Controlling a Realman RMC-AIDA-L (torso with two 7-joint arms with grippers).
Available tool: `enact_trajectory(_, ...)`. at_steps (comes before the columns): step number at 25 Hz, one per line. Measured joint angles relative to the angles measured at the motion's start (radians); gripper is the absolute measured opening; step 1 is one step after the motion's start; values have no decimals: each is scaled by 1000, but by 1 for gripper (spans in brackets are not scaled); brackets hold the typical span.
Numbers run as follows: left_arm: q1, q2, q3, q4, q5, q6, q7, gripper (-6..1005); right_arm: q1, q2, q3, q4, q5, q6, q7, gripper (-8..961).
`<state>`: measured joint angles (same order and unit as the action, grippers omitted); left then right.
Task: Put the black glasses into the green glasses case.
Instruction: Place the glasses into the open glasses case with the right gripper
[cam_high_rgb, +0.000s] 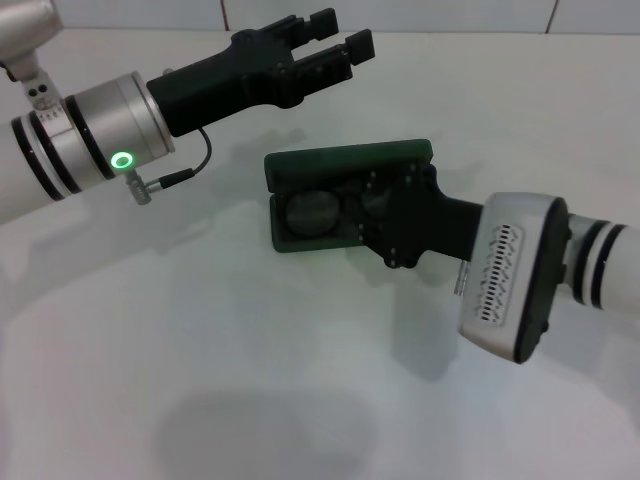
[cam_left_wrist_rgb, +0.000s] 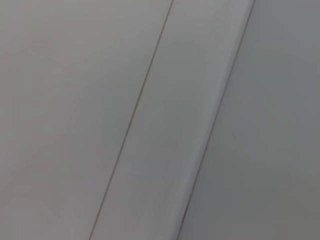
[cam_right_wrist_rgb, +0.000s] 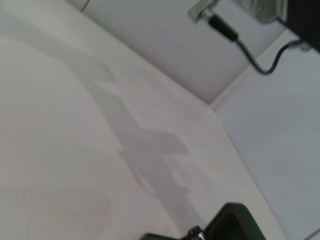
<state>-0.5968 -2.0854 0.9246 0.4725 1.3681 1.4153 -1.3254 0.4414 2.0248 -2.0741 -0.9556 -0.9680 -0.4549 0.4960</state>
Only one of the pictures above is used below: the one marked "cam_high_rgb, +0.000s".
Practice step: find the black glasses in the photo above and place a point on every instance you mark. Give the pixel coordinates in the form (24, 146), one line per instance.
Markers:
(310, 210)

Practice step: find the green glasses case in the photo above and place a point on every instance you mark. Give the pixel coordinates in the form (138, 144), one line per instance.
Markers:
(345, 152)

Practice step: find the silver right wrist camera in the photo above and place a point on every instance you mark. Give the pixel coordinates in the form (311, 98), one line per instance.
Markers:
(505, 280)

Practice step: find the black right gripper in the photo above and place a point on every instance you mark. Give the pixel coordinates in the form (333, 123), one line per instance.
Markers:
(425, 225)

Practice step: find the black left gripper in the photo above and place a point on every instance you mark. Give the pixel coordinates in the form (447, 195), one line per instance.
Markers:
(225, 85)

